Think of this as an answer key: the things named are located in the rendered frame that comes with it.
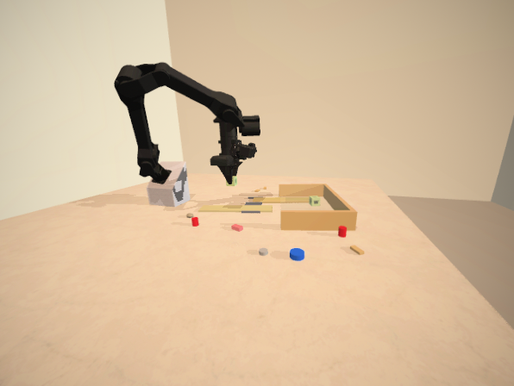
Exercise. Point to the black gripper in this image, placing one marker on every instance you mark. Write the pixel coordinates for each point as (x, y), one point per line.
(227, 163)

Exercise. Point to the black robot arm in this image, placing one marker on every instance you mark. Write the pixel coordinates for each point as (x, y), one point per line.
(134, 81)

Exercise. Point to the tan flat wooden strip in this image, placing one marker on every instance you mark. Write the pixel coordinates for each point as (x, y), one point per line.
(357, 249)

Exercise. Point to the blue short cylinder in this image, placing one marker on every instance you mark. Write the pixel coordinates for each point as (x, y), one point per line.
(297, 254)

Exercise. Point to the orange flat strip with green lines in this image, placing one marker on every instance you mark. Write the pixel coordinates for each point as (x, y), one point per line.
(267, 199)

